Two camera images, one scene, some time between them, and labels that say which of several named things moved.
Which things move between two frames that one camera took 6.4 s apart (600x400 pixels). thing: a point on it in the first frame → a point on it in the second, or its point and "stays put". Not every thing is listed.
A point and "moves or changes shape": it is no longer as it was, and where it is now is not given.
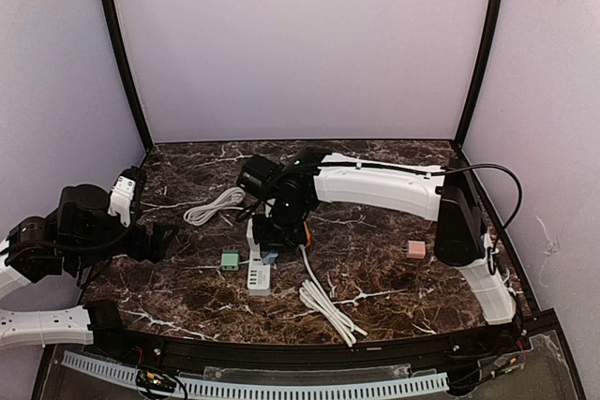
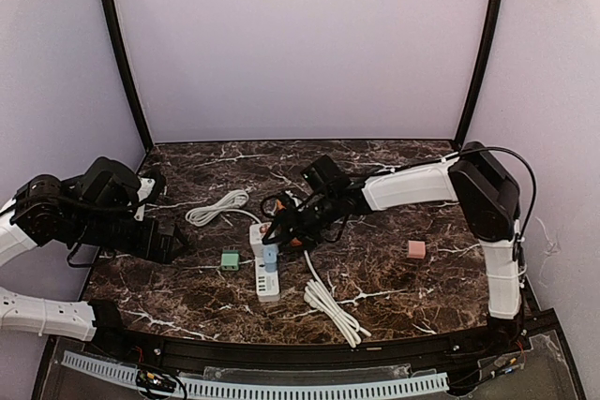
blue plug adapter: (269, 257) moves or changes shape
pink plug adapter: (416, 249) stays put
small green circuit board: (148, 379) stays put
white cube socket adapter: (254, 248) stays put
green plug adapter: (230, 260) stays put
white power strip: (259, 274) → (267, 283)
